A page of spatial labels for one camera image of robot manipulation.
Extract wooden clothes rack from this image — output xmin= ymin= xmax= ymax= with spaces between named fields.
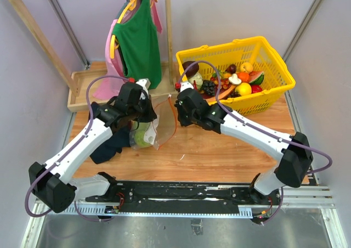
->
xmin=8 ymin=0 xmax=176 ymax=112

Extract pink shirt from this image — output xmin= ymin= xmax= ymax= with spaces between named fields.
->
xmin=92 ymin=0 xmax=163 ymax=101

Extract clear zip top bag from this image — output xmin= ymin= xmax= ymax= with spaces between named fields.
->
xmin=145 ymin=94 xmax=177 ymax=150

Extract dark navy cloth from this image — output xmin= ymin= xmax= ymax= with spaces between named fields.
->
xmin=88 ymin=102 xmax=134 ymax=164

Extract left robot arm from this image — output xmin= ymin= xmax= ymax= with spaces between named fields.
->
xmin=25 ymin=78 xmax=157 ymax=213

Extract toy watermelon slice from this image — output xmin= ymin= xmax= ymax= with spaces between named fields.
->
xmin=249 ymin=71 xmax=265 ymax=85

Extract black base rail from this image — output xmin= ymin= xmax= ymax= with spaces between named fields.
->
xmin=85 ymin=181 xmax=281 ymax=221

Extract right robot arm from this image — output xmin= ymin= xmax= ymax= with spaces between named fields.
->
xmin=175 ymin=87 xmax=313 ymax=204

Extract green tank top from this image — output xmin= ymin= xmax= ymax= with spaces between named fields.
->
xmin=112 ymin=0 xmax=162 ymax=89

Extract yellow plastic shopping basket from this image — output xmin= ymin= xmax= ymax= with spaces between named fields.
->
xmin=176 ymin=36 xmax=296 ymax=115

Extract dark toy grapes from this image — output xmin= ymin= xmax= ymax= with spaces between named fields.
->
xmin=201 ymin=80 xmax=216 ymax=97

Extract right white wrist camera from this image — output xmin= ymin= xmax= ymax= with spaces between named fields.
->
xmin=175 ymin=81 xmax=194 ymax=93

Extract white toy mushroom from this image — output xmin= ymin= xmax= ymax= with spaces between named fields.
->
xmin=228 ymin=73 xmax=242 ymax=86

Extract yellow clothes hanger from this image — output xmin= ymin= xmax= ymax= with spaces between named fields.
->
xmin=106 ymin=0 xmax=162 ymax=60

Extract purple cable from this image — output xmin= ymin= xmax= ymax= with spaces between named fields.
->
xmin=177 ymin=60 xmax=333 ymax=224
xmin=24 ymin=76 xmax=135 ymax=223

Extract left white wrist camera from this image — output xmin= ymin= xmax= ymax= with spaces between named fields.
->
xmin=133 ymin=78 xmax=151 ymax=91

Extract yellow toy lemon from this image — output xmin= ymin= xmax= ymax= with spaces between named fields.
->
xmin=234 ymin=82 xmax=252 ymax=96

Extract green toy cabbage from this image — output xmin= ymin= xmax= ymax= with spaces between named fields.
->
xmin=129 ymin=121 xmax=152 ymax=149

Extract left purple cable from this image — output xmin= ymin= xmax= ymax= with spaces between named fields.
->
xmin=24 ymin=76 xmax=135 ymax=223

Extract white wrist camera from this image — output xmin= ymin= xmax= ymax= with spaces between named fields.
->
xmin=175 ymin=81 xmax=194 ymax=93
xmin=133 ymin=78 xmax=151 ymax=91

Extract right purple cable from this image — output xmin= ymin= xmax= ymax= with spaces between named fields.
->
xmin=177 ymin=60 xmax=333 ymax=224

